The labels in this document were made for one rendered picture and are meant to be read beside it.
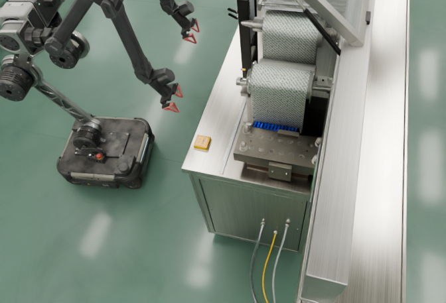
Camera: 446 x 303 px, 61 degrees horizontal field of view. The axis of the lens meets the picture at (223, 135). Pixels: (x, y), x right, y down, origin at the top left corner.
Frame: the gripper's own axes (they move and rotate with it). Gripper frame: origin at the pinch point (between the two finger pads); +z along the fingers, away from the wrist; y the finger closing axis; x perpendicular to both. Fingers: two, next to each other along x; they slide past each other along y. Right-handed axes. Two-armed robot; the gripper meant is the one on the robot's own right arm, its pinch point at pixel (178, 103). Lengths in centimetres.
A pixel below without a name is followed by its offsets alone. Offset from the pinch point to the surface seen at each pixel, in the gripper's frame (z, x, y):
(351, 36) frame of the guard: -22, -92, -26
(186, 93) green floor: 74, 82, 100
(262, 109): 13.7, -40.2, -7.7
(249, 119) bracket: 27.4, -23.6, 1.5
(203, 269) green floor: 94, 47, -50
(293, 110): 18, -53, -10
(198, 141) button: 15.8, -3.0, -13.6
